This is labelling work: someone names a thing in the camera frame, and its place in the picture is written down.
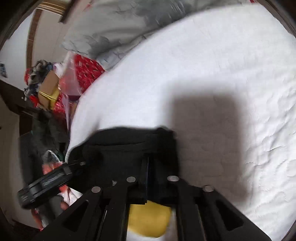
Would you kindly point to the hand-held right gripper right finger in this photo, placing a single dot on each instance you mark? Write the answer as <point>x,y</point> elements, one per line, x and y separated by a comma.
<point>151,176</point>

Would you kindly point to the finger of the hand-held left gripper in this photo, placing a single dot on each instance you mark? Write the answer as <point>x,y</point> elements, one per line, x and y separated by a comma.
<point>78,163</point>

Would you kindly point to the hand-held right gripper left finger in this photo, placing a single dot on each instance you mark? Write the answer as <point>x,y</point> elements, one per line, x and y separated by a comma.
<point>144,178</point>

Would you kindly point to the black pants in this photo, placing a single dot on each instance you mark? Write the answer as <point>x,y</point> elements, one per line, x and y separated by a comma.
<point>120,148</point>

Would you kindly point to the yellow tag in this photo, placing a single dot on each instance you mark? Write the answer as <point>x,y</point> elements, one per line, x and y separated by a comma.
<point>148,219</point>

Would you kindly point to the dark green cloth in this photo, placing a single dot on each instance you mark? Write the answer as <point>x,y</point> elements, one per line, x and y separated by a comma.
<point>44,134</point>

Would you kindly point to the yellow box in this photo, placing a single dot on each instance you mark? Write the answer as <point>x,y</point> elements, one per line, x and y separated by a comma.
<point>49,98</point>

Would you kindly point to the brown cardboard box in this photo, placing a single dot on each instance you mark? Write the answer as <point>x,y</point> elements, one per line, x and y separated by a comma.
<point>49,81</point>

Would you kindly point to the clear plastic bag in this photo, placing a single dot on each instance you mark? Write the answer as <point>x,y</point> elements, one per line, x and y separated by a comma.
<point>69,76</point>

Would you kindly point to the red floral quilt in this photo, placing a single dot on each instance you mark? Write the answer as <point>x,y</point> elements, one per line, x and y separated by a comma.
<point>85,71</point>

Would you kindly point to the pile of clothes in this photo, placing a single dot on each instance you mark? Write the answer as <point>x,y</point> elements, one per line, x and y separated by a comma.
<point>37,71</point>

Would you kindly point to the white bed cover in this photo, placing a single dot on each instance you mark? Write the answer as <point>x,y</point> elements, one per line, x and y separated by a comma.
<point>196,81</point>

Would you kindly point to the grey floral pillow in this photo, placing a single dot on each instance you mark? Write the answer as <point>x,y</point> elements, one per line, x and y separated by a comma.
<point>111,30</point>

